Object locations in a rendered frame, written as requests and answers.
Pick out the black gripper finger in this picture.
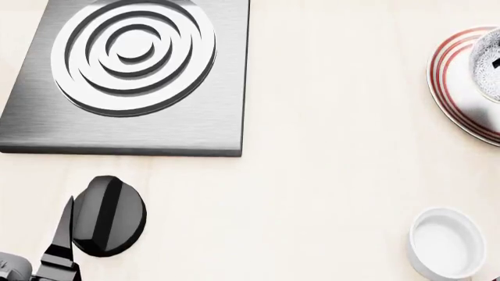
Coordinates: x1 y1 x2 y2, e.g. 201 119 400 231
32 194 84 281

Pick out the brushed steel stove burner plate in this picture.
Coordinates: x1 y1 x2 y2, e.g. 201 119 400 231
0 0 252 158

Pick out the white ramekin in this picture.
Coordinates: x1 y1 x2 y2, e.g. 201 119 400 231
405 206 488 281

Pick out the white plate with red stripes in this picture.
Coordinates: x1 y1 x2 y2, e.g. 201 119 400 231
425 25 500 148

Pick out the black round stove knob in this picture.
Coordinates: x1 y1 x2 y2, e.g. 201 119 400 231
71 175 148 258

